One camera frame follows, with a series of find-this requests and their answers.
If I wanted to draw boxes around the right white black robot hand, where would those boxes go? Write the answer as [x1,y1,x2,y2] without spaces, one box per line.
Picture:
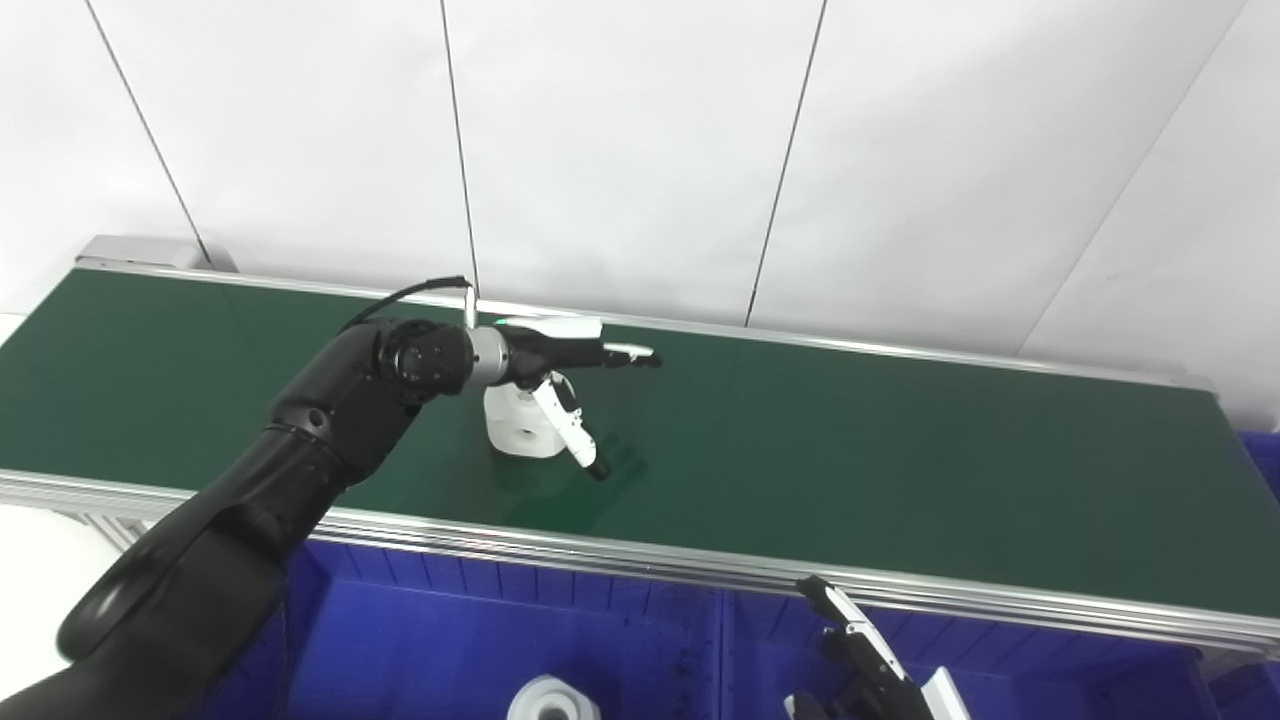
[785,575,971,720]

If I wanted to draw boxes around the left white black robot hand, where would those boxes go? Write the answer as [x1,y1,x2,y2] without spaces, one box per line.
[500,316,663,482]

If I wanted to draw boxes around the white plastic part with holes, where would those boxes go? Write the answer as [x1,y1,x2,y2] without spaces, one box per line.
[484,382,572,460]
[507,675,602,720]

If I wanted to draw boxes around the blue plastic bin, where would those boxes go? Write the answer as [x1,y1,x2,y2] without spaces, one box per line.
[195,540,727,720]
[1195,430,1280,720]
[715,590,1216,720]

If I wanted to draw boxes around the green conveyor belt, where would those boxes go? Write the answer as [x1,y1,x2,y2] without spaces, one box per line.
[0,258,1280,661]

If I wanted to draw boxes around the grey conveyor motor housing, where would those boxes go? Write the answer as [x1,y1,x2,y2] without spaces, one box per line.
[75,236,237,274]

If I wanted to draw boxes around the aluminium conveyor support leg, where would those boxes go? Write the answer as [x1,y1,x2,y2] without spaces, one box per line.
[60,508,153,553]

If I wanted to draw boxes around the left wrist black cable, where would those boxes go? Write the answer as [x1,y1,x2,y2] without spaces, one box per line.
[340,276,479,332]

